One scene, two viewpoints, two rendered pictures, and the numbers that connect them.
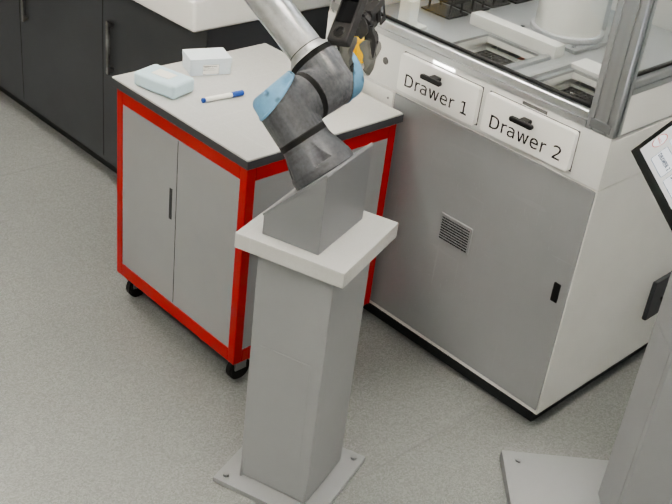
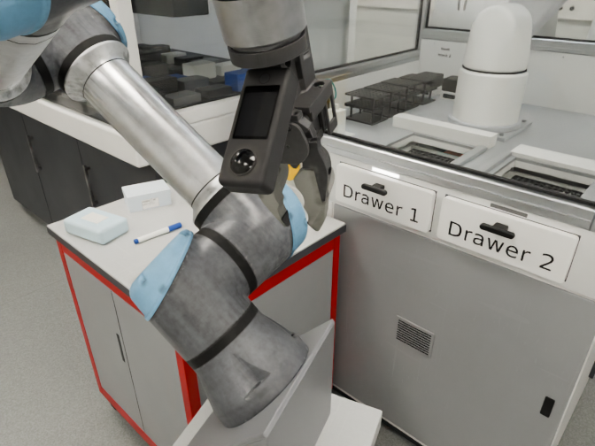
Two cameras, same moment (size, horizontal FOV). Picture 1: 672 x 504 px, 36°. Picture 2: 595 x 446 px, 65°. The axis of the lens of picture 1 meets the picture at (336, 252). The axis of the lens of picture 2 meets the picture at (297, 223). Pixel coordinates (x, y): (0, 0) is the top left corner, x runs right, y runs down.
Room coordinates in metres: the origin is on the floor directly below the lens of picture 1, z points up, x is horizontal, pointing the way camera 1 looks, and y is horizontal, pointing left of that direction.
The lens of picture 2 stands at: (1.61, 0.01, 1.41)
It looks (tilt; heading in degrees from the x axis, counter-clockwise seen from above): 29 degrees down; 359
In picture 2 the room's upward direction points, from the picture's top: straight up
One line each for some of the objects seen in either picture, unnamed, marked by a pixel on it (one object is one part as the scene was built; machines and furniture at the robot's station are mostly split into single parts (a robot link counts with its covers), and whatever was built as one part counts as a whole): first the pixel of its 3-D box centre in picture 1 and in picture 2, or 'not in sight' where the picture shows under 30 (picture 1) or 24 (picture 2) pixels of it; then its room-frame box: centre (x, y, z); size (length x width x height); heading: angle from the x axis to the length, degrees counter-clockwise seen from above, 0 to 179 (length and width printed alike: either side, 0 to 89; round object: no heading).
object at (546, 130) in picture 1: (527, 130); (500, 236); (2.51, -0.46, 0.87); 0.29 x 0.02 x 0.11; 47
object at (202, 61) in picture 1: (206, 61); (147, 196); (2.92, 0.46, 0.79); 0.13 x 0.09 x 0.05; 117
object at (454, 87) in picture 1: (438, 88); (381, 196); (2.72, -0.22, 0.87); 0.29 x 0.02 x 0.11; 47
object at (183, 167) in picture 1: (249, 208); (209, 326); (2.78, 0.28, 0.38); 0.62 x 0.58 x 0.76; 47
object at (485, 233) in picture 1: (522, 198); (452, 272); (3.05, -0.59, 0.40); 1.03 x 0.95 x 0.80; 47
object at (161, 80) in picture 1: (164, 81); (96, 225); (2.74, 0.55, 0.78); 0.15 x 0.10 x 0.04; 61
